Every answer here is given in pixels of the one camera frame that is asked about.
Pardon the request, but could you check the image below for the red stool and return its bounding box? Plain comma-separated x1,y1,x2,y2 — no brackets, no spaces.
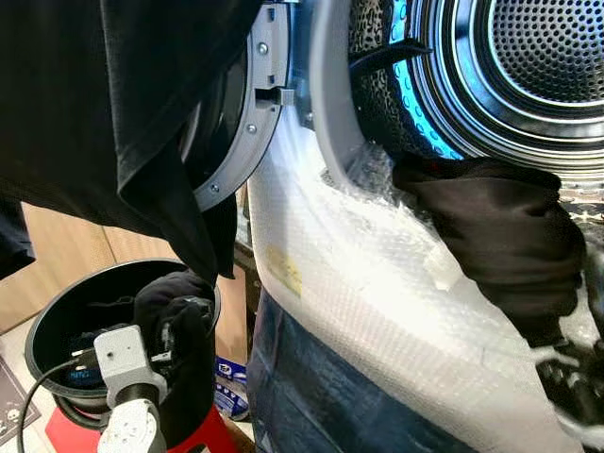
42,401,239,453

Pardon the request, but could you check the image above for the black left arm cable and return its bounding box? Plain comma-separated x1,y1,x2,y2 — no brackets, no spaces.
17,349,103,453

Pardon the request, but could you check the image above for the grey rubber door seal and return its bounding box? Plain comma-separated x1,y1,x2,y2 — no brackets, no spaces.
307,0,393,185

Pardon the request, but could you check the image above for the black drum lifter paddle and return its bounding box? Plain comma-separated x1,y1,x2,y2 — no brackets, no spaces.
347,38,435,81

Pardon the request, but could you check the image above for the large black t-shirt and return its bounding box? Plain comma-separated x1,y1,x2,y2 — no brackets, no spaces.
0,0,265,284

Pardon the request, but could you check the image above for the clear bubble wrap sheet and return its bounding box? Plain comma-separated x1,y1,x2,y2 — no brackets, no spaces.
245,113,604,453

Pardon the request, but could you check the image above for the wooden cabinet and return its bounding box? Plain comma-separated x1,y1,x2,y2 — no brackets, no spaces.
0,184,251,364

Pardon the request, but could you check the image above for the black garment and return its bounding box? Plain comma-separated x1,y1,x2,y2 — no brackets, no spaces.
132,271,220,446
390,154,588,348

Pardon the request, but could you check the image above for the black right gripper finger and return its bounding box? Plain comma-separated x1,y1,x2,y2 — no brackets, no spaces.
580,241,604,327
530,342,579,377

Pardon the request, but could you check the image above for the dark patterned mat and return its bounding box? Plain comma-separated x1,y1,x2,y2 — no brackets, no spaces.
0,376,41,446

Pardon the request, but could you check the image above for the grey rimmed washer door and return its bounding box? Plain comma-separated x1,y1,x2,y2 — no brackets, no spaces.
179,0,295,213

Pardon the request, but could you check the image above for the black round bucket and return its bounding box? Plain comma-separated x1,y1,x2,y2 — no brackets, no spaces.
24,259,223,449

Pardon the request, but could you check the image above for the blue and white package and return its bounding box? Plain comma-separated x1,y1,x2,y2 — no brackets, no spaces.
215,357,250,421

